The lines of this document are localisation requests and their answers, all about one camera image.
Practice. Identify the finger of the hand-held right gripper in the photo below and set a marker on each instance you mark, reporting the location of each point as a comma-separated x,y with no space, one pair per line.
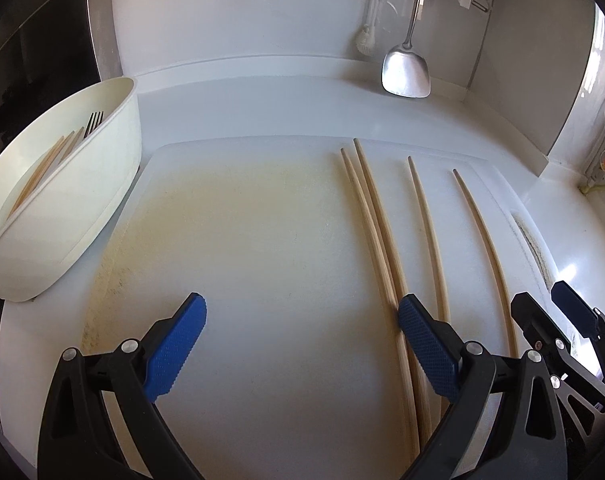
557,345
575,305

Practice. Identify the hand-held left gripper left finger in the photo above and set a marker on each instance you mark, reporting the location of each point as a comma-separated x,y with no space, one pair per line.
175,345

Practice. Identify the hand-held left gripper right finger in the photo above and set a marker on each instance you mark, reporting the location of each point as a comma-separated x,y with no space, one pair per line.
430,345

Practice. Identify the white plastic basin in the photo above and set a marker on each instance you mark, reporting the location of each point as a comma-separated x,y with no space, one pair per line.
67,215

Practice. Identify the metal fork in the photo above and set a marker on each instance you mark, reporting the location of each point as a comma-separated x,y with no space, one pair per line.
93,124

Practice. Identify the white plastic cutting board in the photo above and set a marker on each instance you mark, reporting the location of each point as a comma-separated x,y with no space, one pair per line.
262,260

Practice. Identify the metal spatula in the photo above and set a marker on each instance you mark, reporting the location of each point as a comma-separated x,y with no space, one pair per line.
406,72

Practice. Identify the white bottle brush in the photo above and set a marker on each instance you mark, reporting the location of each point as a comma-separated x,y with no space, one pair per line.
366,40

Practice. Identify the black range hood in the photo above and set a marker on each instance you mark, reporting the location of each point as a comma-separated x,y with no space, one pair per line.
32,45

